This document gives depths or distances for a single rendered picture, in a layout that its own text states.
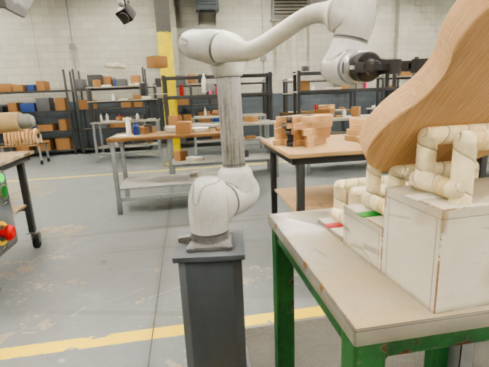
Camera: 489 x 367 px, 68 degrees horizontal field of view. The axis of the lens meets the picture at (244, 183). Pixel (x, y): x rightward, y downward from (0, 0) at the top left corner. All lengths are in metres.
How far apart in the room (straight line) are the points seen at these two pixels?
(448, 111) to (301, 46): 11.72
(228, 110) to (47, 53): 10.99
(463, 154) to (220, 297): 1.09
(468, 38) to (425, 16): 13.81
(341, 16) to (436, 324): 0.82
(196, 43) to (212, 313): 1.02
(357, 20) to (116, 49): 10.99
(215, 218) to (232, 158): 0.28
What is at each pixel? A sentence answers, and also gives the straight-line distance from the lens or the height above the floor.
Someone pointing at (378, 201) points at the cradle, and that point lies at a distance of 0.80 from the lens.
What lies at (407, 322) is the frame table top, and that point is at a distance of 0.64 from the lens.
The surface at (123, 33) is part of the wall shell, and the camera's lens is 11.93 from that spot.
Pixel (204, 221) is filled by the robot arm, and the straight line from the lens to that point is 1.40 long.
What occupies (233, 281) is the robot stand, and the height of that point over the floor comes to 0.59.
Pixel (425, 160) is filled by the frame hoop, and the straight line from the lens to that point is 0.69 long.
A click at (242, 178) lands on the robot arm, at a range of 1.52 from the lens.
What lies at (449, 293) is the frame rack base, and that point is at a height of 0.96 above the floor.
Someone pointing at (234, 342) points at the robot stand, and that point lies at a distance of 1.59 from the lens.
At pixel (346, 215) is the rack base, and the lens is 0.86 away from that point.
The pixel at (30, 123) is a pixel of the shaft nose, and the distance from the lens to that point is 0.69.
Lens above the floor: 1.27
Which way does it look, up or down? 13 degrees down
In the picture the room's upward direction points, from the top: 2 degrees counter-clockwise
